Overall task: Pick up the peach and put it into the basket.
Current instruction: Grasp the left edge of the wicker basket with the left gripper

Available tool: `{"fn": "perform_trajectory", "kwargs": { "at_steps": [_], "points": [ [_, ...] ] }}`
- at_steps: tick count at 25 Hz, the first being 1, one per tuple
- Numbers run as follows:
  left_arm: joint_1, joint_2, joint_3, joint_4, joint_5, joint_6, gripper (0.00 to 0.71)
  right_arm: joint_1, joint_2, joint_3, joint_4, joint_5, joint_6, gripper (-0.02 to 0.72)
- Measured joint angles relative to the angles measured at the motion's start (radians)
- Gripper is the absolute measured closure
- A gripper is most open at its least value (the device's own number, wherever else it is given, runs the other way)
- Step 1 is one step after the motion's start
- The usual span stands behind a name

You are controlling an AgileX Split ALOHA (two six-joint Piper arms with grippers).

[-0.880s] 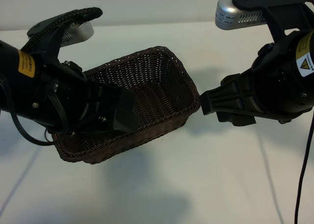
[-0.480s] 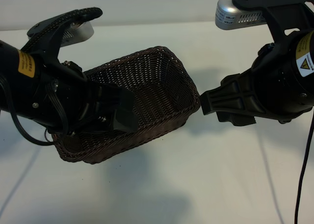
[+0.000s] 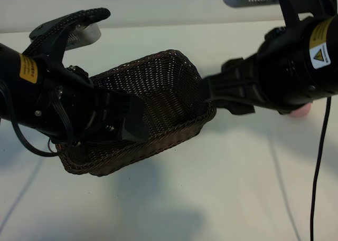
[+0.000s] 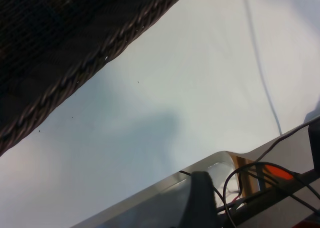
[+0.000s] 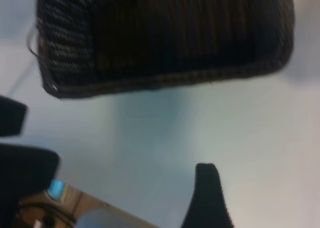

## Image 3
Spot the black right hanging cable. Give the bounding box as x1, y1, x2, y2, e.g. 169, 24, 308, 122
309, 94, 333, 241

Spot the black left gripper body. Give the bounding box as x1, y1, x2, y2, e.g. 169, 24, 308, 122
36, 59, 125, 146

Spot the pink peach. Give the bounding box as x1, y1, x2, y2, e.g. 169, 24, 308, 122
289, 103, 312, 118

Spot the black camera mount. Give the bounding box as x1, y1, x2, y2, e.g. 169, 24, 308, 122
273, 0, 338, 37
28, 13, 88, 70

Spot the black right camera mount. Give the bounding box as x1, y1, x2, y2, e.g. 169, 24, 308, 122
273, 0, 338, 37

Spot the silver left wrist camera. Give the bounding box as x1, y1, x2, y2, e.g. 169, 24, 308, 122
64, 23, 102, 51

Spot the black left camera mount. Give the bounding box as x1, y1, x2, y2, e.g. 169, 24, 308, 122
28, 13, 88, 70

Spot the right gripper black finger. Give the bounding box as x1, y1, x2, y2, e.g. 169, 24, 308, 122
202, 56, 265, 106
228, 101, 256, 115

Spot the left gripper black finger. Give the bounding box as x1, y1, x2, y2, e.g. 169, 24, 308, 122
91, 84, 145, 118
120, 113, 150, 143

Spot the black braided cable sleeve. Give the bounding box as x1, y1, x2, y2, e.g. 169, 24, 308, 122
22, 7, 111, 57

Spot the dark brown wicker basket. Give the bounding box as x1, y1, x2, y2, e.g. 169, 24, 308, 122
54, 49, 217, 177

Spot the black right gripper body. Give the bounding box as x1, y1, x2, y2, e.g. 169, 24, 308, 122
248, 21, 317, 115

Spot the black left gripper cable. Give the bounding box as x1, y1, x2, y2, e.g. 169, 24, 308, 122
0, 79, 75, 157

